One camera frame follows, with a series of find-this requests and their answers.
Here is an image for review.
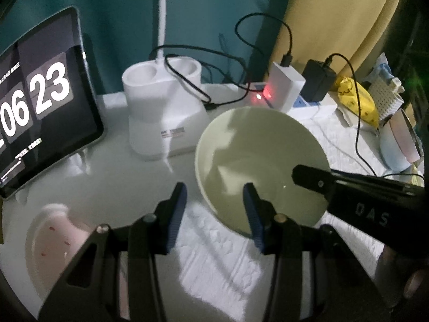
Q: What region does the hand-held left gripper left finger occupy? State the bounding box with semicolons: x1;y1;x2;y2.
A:
38;182;188;322

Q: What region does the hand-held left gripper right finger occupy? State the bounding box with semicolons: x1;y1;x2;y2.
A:
243;183;393;322

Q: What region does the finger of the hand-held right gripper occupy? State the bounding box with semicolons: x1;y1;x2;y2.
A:
292;164;424;197

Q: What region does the pale green bowl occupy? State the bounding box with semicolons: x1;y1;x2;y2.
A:
194;106;331;239

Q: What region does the pink and white bowl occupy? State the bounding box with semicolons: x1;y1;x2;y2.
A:
25;203;98;292

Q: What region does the person's right hand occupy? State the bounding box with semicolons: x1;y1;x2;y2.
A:
380;245;429;306

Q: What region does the white power strip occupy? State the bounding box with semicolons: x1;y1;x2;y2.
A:
246;81;337;119

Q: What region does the white desk lamp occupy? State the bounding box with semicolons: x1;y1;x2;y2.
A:
121;0;210;162

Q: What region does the yellow wipes packet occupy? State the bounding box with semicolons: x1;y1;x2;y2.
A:
337;77;379;130

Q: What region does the white USB charger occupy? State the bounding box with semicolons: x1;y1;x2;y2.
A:
268;62;306;112

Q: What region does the black power adapter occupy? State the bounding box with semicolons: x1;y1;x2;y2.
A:
300;59;336;102

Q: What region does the white perforated basket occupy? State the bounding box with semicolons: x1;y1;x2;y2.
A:
367;77;406;121

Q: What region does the blue and white packet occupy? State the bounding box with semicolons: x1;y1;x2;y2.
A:
370;54;394;81

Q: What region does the wide yellow curtain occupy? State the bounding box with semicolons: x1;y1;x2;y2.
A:
268;0;409;84

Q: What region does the tablet with clock display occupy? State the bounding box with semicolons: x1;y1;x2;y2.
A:
0;6;104;199

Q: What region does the wide teal curtain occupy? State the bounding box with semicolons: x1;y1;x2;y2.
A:
0;0;295;94

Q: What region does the black phone charging cable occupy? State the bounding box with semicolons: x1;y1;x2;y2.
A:
327;53;383;177

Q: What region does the black lamp cable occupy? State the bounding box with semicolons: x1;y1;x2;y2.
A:
149;14;295;112

